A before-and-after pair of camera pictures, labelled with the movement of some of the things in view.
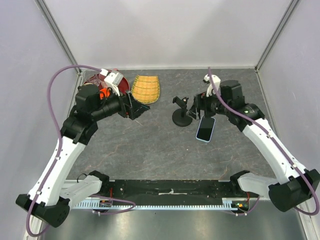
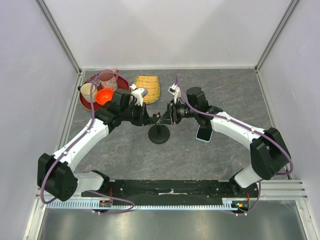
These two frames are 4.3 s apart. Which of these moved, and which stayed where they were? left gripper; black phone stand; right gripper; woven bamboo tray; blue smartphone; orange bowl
Moved: black phone stand; left gripper; right gripper
Stayed: woven bamboo tray; blue smartphone; orange bowl
